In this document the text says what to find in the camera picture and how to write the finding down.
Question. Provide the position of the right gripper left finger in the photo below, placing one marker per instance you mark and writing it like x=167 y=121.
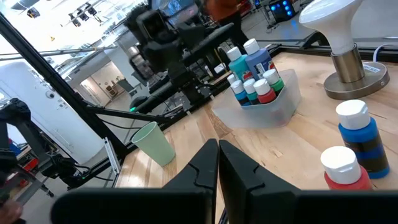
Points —
x=186 y=199

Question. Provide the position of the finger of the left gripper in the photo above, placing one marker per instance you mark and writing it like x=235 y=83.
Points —
x=208 y=40

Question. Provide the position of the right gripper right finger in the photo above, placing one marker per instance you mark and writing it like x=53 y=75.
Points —
x=264 y=205

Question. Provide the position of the large teal paint bottle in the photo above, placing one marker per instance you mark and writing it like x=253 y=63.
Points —
x=241 y=67

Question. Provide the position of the small black paint bottle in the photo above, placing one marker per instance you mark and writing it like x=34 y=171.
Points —
x=231 y=78

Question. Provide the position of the large purple-blue paint bottle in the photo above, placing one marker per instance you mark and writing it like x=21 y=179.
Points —
x=259 y=60

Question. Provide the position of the small light blue paint bottle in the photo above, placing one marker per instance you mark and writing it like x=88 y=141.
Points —
x=237 y=88

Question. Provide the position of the small teal paint bottle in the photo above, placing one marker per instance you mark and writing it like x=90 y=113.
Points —
x=249 y=85

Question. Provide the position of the small red paint bottle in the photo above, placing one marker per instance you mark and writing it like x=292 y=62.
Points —
x=262 y=88
x=342 y=168

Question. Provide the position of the small green paint bottle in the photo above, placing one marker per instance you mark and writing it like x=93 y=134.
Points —
x=271 y=77

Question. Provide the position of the small dark blue paint bottle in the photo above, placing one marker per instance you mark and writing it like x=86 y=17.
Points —
x=362 y=140

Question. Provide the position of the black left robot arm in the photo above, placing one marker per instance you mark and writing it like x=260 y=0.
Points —
x=186 y=84

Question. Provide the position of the person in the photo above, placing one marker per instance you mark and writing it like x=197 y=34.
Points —
x=222 y=7

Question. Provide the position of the computer monitor blue screen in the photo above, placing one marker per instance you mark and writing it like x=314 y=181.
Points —
x=180 y=9

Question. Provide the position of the light green cup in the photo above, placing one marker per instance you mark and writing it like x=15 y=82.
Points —
x=155 y=146

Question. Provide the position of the computer tower blue lights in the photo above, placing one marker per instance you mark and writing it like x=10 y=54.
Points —
x=281 y=9

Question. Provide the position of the clear plastic container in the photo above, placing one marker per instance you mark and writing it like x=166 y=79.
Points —
x=264 y=115

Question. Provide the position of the black equipment stand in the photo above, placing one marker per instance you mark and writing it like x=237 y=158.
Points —
x=59 y=165

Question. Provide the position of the white rounded cabinet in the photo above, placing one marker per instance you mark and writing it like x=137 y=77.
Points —
x=46 y=124

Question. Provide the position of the white mushroom lamp brass base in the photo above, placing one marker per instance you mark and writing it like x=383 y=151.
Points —
x=345 y=62

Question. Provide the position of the person's hand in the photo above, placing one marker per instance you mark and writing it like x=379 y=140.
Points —
x=9 y=213

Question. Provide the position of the silver frame bracket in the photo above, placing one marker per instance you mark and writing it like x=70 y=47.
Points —
x=112 y=155

